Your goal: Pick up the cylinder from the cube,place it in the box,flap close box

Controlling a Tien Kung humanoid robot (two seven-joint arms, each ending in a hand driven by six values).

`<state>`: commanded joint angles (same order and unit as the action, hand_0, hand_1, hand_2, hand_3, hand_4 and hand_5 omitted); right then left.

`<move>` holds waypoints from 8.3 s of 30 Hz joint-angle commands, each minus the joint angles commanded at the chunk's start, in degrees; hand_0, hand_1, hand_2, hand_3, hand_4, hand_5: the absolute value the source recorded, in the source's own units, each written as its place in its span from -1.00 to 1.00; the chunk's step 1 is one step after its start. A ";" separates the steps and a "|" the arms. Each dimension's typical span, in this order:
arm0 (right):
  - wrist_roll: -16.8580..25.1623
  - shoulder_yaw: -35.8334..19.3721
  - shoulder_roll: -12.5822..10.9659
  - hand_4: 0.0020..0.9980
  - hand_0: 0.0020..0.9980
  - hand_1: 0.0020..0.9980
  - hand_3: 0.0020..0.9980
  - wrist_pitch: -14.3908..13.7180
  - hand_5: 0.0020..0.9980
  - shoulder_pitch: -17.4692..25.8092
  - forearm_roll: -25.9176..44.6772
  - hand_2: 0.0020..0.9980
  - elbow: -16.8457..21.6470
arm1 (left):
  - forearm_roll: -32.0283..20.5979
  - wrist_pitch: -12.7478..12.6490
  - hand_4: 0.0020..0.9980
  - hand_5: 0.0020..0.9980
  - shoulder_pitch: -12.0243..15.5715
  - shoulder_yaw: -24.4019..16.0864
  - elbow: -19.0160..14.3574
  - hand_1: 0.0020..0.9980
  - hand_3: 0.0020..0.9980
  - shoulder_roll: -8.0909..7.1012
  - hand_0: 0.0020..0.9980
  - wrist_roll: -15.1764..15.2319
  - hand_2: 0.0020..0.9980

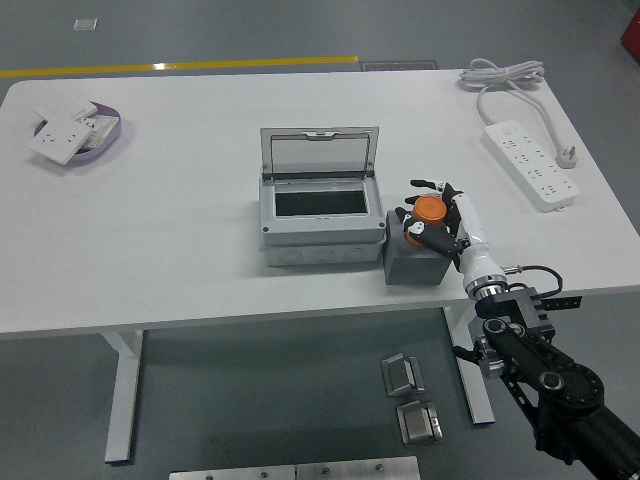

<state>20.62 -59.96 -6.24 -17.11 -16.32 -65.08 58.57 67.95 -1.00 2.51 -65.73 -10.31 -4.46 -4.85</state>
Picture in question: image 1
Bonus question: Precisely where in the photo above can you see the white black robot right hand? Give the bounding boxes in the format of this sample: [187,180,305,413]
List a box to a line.
[394,178,506,296]

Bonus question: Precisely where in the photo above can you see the orange cylinder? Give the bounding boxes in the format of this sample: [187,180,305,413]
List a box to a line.
[404,195,449,246]

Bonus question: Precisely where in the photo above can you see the grey electrical box clear lid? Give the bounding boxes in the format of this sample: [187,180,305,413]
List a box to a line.
[258,126,389,269]

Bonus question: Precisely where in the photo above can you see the grey cube with round hole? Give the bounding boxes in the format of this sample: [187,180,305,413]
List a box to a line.
[383,209,451,287]

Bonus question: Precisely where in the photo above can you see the red box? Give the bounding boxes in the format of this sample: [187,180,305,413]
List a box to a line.
[619,9,640,54]

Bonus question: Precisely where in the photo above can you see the white power strip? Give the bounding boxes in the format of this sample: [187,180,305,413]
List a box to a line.
[482,119,580,214]

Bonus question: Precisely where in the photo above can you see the black table control panel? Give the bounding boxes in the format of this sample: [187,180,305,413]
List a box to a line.
[542,296,584,311]

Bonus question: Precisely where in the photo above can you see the open metal block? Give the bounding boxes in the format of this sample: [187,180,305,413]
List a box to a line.
[380,352,426,398]

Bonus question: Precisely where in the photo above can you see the white table right leg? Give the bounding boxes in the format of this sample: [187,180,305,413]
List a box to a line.
[442,305,496,426]

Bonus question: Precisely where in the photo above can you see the white table leg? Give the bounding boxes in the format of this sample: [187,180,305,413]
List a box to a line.
[442,305,496,426]
[97,329,146,464]

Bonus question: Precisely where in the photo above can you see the metal block with latch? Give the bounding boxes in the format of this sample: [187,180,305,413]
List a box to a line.
[396,399,445,446]

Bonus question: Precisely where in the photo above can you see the raised metal plate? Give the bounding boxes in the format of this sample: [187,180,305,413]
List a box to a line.
[295,455,421,480]

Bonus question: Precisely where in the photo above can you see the long metal plate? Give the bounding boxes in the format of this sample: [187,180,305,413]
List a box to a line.
[168,464,297,480]

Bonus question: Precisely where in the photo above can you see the yellow floor tape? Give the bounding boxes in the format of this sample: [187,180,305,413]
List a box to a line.
[0,54,360,79]

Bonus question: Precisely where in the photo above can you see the purple oval tray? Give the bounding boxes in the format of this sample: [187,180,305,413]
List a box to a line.
[32,102,124,162]

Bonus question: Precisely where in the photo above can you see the white table left leg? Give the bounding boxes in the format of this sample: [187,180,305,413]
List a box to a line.
[97,329,146,464]

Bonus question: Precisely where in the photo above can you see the white grey socket module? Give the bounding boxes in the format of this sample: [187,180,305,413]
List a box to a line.
[79,114,121,151]

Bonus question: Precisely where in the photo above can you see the large white socket plate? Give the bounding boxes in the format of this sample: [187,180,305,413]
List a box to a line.
[27,112,94,166]

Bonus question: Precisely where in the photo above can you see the white power cord with plug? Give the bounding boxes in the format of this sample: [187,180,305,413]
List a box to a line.
[458,58,580,170]

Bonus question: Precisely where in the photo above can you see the white switch plate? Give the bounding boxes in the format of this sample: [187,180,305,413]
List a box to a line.
[33,94,100,124]

